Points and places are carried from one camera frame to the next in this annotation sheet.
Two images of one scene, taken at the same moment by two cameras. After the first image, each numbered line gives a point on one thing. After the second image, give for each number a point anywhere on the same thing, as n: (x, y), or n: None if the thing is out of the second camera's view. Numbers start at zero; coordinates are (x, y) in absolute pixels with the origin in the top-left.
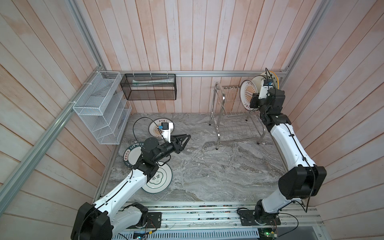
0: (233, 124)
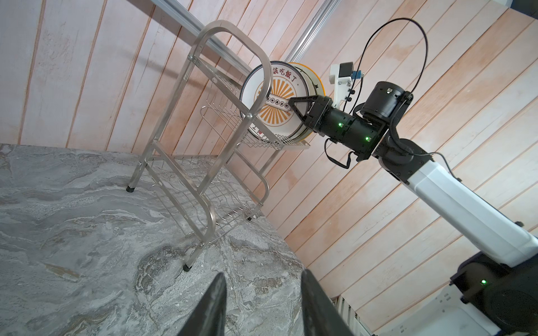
0: (213, 154)
